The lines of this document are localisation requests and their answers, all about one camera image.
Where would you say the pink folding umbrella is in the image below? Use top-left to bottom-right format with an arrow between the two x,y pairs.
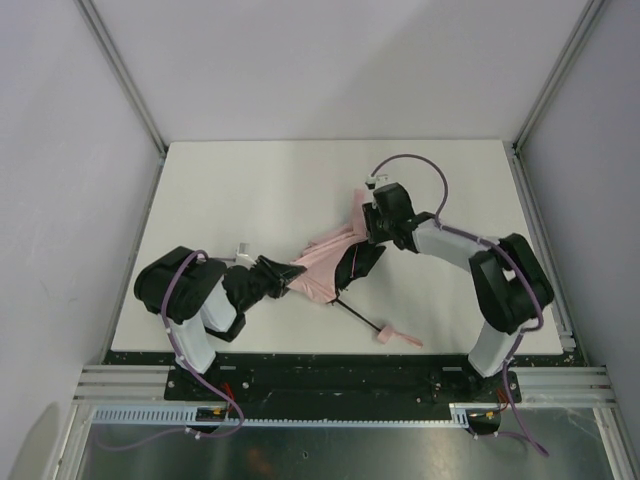
287,187 -> 424,350

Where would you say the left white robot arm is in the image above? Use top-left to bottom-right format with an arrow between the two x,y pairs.
133,246 -> 306,374

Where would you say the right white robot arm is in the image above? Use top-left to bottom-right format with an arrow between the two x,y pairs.
363,177 -> 555,378

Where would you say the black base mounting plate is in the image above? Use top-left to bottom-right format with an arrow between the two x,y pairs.
102,349 -> 576,421

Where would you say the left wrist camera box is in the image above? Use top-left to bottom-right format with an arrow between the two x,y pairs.
234,242 -> 255,268

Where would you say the grey slotted cable duct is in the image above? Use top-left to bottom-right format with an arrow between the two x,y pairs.
90,403 -> 501,429

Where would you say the right aluminium frame post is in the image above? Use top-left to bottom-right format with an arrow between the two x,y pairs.
512,0 -> 611,153

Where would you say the aluminium frame post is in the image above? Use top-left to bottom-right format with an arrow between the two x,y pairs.
512,0 -> 611,153
74,0 -> 168,158

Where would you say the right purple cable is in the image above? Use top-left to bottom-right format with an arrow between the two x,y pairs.
372,152 -> 551,459

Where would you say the aluminium frame rail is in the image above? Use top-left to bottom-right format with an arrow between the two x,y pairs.
504,142 -> 618,410

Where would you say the left aluminium frame post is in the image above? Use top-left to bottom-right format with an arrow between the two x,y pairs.
74,0 -> 168,158

